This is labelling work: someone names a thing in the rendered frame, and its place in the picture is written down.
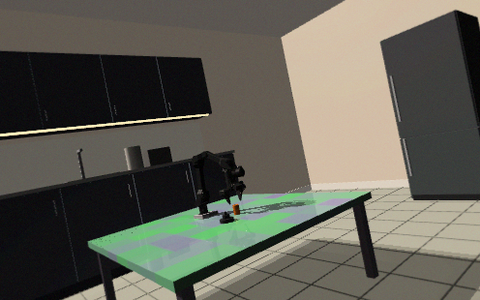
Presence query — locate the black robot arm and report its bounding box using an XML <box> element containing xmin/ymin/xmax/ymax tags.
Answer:
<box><xmin>192</xmin><ymin>151</ymin><xmax>245</xmax><ymax>215</ymax></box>

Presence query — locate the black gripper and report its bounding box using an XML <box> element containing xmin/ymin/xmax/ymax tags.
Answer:
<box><xmin>219</xmin><ymin>177</ymin><xmax>246</xmax><ymax>204</ymax></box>

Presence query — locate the orange knob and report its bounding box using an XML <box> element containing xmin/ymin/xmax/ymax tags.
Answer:
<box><xmin>232</xmin><ymin>204</ymin><xmax>240</xmax><ymax>215</ymax></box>

